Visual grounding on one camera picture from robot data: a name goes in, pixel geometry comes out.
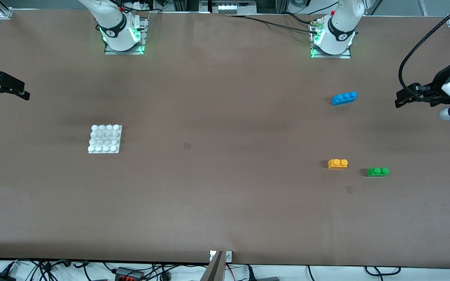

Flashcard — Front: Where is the white studded base plate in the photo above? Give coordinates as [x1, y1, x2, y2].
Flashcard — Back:
[88, 124, 123, 154]

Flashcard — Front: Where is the blue three-stud block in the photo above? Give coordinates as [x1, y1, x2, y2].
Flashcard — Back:
[331, 91, 358, 106]

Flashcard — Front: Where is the white power strip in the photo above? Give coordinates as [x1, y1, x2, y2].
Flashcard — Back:
[211, 0, 257, 14]

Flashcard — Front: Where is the brown table cover mat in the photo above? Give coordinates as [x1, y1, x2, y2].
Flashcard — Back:
[0, 8, 450, 270]

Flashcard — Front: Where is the grey box with orange connectors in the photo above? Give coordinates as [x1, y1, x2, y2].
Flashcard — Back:
[115, 267, 144, 281]

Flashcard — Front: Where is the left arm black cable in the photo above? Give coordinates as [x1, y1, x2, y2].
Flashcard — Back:
[399, 0, 450, 92]

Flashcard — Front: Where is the thin black cable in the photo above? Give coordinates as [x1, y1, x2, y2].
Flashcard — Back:
[225, 13, 319, 26]
[245, 16, 314, 35]

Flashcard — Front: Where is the small white metal bracket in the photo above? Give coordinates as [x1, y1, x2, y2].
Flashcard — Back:
[209, 251, 232, 262]

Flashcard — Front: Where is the grey camera mount bar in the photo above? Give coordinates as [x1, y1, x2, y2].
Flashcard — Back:
[200, 250, 225, 281]

